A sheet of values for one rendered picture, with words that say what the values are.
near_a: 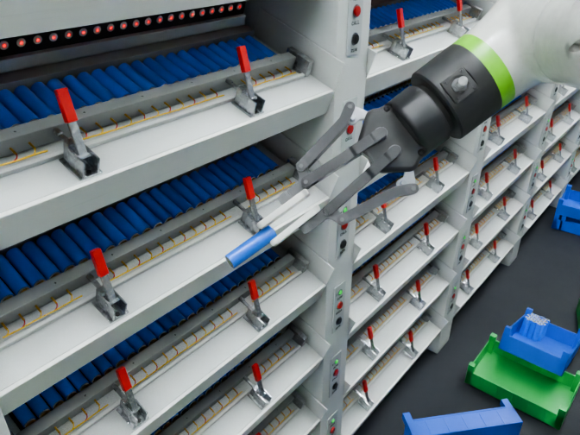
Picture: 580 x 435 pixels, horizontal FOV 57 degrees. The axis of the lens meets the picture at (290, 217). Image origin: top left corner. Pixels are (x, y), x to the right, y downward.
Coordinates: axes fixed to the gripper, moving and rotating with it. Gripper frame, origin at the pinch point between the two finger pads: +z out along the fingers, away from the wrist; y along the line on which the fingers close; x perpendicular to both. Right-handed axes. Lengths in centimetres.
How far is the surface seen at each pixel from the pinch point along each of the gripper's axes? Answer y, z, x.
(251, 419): 23, 31, 41
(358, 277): 17, 0, 74
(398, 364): 49, 7, 110
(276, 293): 7.0, 13.0, 40.2
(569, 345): 87, -45, 139
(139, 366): 2.9, 33.2, 18.3
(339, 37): -19.6, -22.0, 22.3
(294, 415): 33, 31, 65
